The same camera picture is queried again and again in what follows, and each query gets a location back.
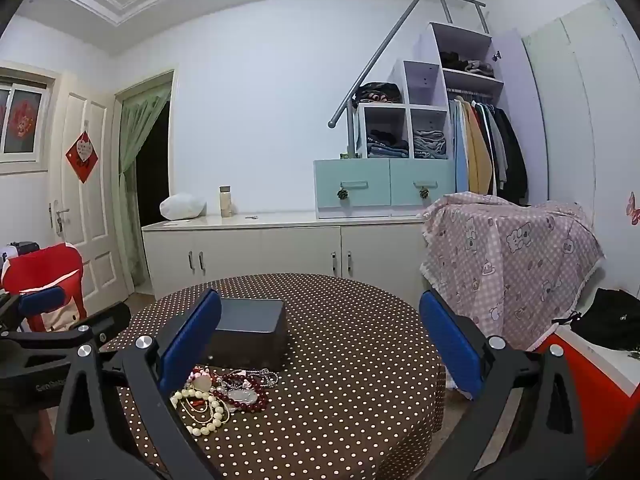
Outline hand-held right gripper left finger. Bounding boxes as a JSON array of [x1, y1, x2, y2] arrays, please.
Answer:
[[52, 287, 223, 480]]

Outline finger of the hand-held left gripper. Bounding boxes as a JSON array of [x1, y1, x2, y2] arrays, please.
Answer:
[[0, 285, 71, 333], [0, 301, 133, 356]]

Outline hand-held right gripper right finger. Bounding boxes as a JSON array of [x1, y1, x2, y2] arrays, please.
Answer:
[[419, 289, 596, 480]]

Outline pale jade pendant orange cord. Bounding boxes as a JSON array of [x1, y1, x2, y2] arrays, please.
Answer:
[[185, 376, 216, 411]]

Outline grey metal tin box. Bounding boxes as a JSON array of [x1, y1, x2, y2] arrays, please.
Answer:
[[209, 298, 290, 370]]

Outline beaded bracelets and jade pendants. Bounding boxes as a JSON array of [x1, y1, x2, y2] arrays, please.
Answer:
[[171, 384, 232, 437]]

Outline silver chain necklace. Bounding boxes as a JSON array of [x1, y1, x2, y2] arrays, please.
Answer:
[[239, 367, 279, 389]]

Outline dark red bead bracelet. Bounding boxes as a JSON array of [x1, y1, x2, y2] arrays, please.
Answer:
[[214, 369, 271, 414]]

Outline red cloth covered chair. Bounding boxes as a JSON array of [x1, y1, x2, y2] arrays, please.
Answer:
[[0, 242, 88, 333]]

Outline dark case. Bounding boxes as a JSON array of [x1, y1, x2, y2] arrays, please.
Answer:
[[5, 241, 41, 261]]

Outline pink printed blanket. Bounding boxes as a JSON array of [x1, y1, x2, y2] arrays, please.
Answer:
[[420, 192, 606, 391]]

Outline white panel door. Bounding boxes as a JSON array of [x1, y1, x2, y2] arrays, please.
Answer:
[[47, 72, 131, 321]]

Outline polka dot round table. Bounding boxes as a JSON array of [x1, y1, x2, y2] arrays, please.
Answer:
[[102, 273, 447, 480]]

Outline white low cabinet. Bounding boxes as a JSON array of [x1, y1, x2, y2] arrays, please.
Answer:
[[141, 211, 431, 301]]

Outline white plastic bag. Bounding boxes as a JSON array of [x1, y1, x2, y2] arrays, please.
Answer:
[[159, 192, 207, 221]]

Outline red and white box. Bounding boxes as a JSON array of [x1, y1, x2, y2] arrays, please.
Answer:
[[535, 322, 640, 468]]

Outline red diamond door decoration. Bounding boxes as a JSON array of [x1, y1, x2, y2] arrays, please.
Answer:
[[65, 130, 99, 184]]

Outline black bag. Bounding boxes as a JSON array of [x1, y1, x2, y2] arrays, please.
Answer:
[[552, 287, 640, 353]]

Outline green curtain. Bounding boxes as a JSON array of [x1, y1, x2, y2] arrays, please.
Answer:
[[116, 91, 172, 286]]

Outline red paper-cut window sticker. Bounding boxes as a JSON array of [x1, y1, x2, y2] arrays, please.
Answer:
[[6, 100, 35, 140]]

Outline white framed window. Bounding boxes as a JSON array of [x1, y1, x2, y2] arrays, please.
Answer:
[[0, 62, 61, 176]]

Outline teal drawer unit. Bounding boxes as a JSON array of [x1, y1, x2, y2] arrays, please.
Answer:
[[313, 157, 457, 220]]

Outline row of hanging clothes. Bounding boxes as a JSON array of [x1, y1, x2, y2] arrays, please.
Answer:
[[447, 95, 528, 206]]

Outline grey folded clothes pile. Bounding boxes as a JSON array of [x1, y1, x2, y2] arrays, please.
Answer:
[[412, 130, 447, 159]]

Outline folded jeans pile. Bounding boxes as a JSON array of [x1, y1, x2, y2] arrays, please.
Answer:
[[366, 129, 410, 159]]

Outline lavender wardrobe door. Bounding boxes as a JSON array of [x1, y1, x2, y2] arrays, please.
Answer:
[[492, 29, 551, 206]]

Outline white stepped cubby shelf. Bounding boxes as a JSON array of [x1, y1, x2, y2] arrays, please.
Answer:
[[352, 21, 506, 196]]

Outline white panel wardrobe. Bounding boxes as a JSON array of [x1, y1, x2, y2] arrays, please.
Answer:
[[520, 0, 640, 301]]

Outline dark folded clothes pile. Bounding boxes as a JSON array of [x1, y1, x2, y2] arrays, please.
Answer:
[[352, 81, 403, 106]]

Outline dark clothes with grey hat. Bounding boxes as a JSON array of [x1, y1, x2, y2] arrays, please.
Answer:
[[440, 50, 495, 78]]

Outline grey metal handrail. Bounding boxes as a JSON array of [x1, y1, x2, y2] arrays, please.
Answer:
[[327, 0, 487, 158]]

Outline silver door handle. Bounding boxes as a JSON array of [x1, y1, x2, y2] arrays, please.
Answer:
[[48, 200, 71, 233]]

